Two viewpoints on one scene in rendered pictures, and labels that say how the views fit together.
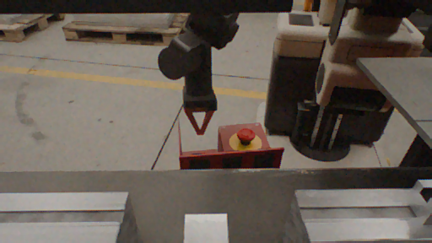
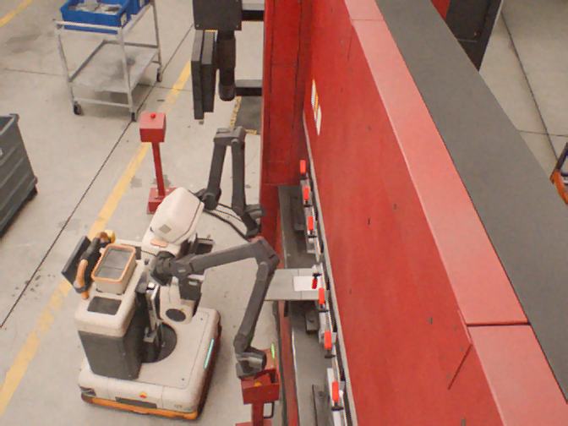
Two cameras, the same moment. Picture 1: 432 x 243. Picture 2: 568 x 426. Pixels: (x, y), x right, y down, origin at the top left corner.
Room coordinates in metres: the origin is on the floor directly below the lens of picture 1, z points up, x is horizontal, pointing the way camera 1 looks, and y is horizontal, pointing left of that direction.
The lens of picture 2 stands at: (0.54, 1.29, 2.95)
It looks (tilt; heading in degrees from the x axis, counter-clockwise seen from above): 42 degrees down; 265
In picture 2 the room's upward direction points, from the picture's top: 4 degrees clockwise
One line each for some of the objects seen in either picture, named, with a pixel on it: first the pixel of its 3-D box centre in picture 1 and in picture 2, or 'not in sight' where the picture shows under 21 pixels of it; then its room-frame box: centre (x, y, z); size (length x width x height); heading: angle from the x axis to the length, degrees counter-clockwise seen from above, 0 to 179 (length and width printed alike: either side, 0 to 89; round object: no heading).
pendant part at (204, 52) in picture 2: not in sight; (204, 71); (0.76, -1.54, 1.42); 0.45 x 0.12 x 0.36; 90
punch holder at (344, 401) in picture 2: not in sight; (357, 415); (0.17, 0.44, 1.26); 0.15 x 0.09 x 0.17; 91
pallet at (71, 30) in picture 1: (132, 23); not in sight; (3.27, 0.88, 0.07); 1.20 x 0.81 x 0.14; 82
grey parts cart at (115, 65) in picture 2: not in sight; (113, 51); (1.78, -3.62, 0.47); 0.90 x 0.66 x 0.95; 79
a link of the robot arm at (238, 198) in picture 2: not in sight; (238, 173); (0.56, -0.64, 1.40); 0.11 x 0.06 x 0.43; 79
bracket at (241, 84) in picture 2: not in sight; (255, 101); (0.47, -1.63, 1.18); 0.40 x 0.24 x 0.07; 91
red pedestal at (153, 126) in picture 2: not in sight; (157, 164); (1.18, -1.97, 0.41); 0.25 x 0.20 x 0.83; 1
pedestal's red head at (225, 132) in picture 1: (224, 157); (258, 372); (0.47, -0.03, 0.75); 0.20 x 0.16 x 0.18; 97
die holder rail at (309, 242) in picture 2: not in sight; (308, 214); (0.18, -0.89, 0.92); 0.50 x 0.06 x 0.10; 91
